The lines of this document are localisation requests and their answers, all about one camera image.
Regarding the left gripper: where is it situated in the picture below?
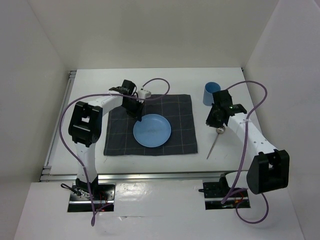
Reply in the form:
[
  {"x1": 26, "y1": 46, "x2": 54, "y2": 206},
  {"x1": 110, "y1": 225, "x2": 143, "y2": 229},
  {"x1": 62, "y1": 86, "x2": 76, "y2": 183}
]
[{"x1": 122, "y1": 98, "x2": 145, "y2": 122}]

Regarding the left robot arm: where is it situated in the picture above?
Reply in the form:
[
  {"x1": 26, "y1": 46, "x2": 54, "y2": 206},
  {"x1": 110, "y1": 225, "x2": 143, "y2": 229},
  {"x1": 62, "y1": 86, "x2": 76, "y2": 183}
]
[{"x1": 68, "y1": 80, "x2": 151, "y2": 200}]

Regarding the metal spoon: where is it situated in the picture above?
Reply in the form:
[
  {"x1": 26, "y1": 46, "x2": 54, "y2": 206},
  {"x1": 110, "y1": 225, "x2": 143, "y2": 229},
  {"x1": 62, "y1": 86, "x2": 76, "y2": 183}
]
[{"x1": 206, "y1": 126, "x2": 226, "y2": 160}]

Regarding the purple cable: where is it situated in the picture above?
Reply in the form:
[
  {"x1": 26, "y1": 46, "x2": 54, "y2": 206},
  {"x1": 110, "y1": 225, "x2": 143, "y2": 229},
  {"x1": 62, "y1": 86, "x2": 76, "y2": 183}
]
[
  {"x1": 221, "y1": 80, "x2": 270, "y2": 224},
  {"x1": 58, "y1": 77, "x2": 171, "y2": 227}
]

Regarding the blue plastic cup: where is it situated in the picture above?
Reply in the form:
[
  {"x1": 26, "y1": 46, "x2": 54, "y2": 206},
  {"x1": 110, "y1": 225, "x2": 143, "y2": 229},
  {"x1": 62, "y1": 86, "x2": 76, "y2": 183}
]
[{"x1": 202, "y1": 82, "x2": 221, "y2": 106}]

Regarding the blue plastic plate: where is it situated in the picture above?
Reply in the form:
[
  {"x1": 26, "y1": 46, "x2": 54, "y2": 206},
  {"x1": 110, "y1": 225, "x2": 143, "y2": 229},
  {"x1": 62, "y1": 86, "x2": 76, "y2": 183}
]
[{"x1": 133, "y1": 114, "x2": 172, "y2": 148}]

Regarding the aluminium table frame rail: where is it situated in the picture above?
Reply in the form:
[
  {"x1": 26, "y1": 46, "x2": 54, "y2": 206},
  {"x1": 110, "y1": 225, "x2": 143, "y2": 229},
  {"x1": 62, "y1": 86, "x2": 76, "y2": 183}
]
[{"x1": 39, "y1": 70, "x2": 221, "y2": 185}]

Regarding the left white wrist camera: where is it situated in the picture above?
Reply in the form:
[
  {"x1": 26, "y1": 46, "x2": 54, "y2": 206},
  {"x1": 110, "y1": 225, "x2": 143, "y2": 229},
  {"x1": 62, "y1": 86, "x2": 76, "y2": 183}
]
[{"x1": 137, "y1": 88, "x2": 152, "y2": 100}]

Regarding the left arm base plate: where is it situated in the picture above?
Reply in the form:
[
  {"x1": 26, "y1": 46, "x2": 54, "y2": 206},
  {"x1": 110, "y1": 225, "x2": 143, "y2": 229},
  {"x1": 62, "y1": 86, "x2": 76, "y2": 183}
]
[{"x1": 64, "y1": 184, "x2": 116, "y2": 213}]

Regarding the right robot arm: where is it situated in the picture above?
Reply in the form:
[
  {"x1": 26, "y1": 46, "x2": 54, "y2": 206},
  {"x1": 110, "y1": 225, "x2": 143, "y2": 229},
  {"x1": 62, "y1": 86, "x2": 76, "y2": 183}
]
[{"x1": 205, "y1": 90, "x2": 290, "y2": 195}]

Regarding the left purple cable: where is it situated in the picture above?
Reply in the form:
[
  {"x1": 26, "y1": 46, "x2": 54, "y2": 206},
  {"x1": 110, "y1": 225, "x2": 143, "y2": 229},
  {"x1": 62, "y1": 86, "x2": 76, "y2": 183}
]
[{"x1": 58, "y1": 77, "x2": 171, "y2": 227}]

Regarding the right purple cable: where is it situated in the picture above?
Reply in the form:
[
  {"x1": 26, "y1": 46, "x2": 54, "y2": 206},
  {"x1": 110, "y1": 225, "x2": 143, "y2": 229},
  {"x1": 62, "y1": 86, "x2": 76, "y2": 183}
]
[{"x1": 221, "y1": 80, "x2": 270, "y2": 224}]

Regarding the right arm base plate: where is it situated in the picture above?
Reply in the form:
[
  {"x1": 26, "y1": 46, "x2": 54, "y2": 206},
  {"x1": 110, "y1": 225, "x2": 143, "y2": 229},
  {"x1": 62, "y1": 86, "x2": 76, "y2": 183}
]
[{"x1": 199, "y1": 181, "x2": 251, "y2": 210}]

